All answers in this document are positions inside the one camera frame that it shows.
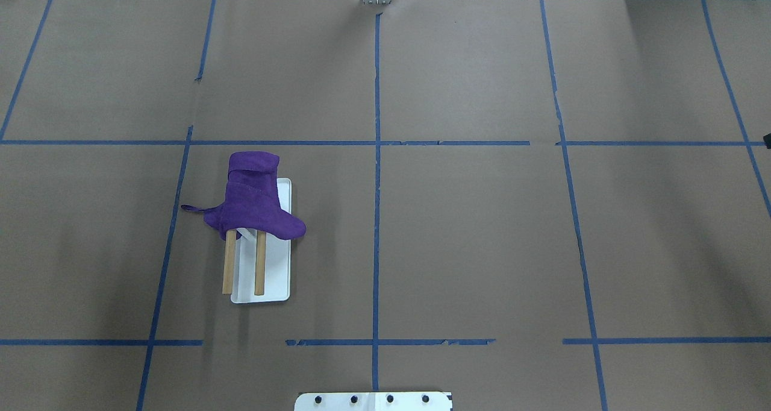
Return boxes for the purple towel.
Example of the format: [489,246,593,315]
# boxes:
[181,152,307,240]

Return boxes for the white rack base tray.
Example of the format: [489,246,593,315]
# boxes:
[231,178,292,304]

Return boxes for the wooden rack bar upper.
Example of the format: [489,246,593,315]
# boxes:
[254,230,267,296]

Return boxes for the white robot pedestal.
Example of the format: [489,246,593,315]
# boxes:
[294,391,454,410]

